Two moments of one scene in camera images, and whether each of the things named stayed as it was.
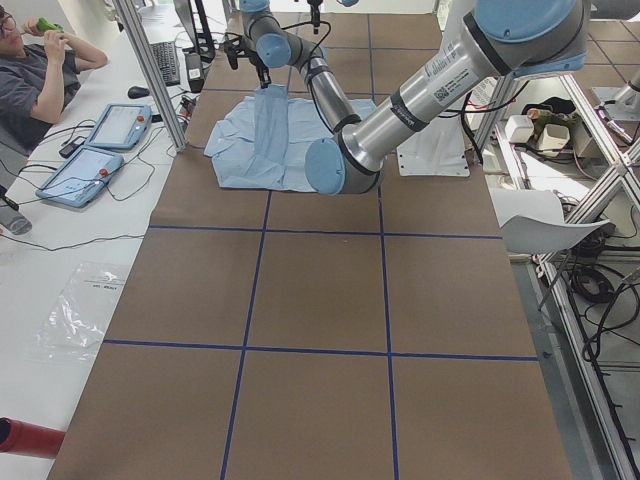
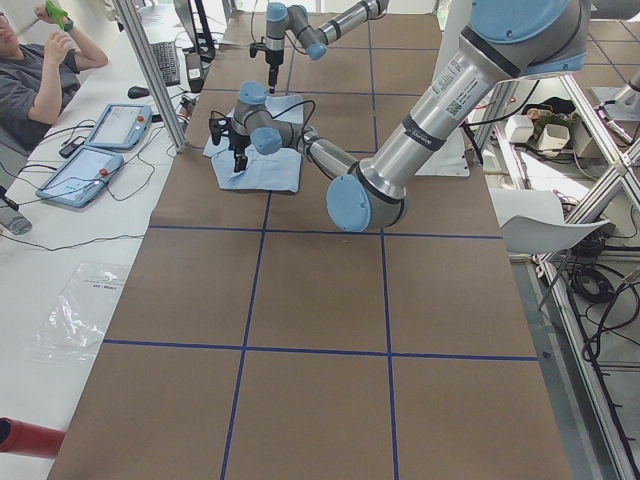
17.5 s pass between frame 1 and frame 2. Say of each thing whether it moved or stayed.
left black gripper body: moved
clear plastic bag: stayed
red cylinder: stayed
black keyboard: stayed
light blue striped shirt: moved
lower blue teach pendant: stayed
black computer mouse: stayed
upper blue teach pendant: stayed
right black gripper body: moved
